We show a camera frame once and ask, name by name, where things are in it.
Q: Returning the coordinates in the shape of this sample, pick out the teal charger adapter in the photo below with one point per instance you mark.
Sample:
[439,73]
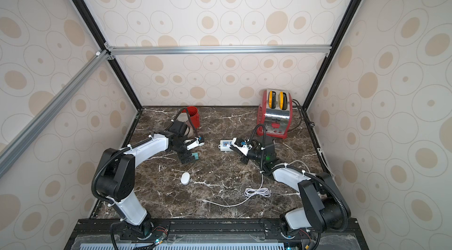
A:
[195,156]

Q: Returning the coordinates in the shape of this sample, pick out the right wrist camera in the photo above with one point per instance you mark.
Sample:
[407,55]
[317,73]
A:
[245,148]

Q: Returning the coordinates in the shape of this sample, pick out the horizontal aluminium rail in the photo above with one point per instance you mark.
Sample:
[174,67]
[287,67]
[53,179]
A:
[228,49]

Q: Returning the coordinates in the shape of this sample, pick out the red metal bucket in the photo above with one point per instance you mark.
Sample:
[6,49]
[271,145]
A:
[194,115]

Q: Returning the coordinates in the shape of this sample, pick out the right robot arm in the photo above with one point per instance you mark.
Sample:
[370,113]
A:
[323,206]

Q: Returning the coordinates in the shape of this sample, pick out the black left frame post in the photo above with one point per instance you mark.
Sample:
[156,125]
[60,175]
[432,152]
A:
[99,38]

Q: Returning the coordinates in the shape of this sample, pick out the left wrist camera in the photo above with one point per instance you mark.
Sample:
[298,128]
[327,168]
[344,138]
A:
[193,143]

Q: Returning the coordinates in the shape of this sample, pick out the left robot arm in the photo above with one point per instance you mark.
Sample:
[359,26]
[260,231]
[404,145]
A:
[114,178]

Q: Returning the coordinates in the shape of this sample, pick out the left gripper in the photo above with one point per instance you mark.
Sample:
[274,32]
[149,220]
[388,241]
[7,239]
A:
[183,157]

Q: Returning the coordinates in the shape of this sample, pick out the black right frame post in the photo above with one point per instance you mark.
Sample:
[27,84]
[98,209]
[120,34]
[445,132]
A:
[335,44]

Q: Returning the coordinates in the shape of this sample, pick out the white earbud case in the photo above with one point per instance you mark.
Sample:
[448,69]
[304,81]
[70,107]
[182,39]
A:
[185,178]

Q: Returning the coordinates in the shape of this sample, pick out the red silver toaster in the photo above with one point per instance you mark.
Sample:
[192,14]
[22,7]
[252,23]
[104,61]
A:
[276,112]

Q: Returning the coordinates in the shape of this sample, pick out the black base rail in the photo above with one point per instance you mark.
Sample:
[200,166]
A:
[212,234]

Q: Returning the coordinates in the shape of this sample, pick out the black frame post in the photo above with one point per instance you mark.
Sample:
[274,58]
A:
[335,44]
[99,38]

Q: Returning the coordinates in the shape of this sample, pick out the left diagonal aluminium rail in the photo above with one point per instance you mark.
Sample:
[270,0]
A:
[25,138]

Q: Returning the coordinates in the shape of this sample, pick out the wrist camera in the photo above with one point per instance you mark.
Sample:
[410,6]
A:
[245,148]
[193,143]

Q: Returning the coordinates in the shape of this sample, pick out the white power strip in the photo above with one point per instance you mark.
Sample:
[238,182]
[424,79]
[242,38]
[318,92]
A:
[225,145]

